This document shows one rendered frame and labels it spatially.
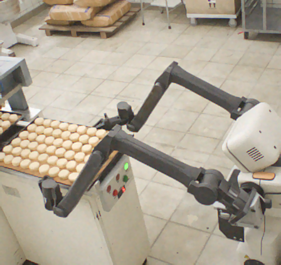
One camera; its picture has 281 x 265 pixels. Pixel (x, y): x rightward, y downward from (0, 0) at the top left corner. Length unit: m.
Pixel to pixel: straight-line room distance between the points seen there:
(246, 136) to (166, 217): 1.57
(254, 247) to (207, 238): 1.01
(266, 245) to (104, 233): 0.76
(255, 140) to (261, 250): 0.52
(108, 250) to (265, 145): 1.04
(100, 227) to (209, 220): 0.99
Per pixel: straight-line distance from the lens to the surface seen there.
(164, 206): 2.98
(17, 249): 2.73
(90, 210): 1.99
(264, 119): 1.49
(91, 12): 5.56
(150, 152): 1.44
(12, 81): 2.54
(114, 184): 2.00
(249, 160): 1.47
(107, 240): 2.14
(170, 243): 2.75
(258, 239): 1.74
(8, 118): 2.49
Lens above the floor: 2.10
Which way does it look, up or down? 34 degrees down
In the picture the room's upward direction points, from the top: 11 degrees counter-clockwise
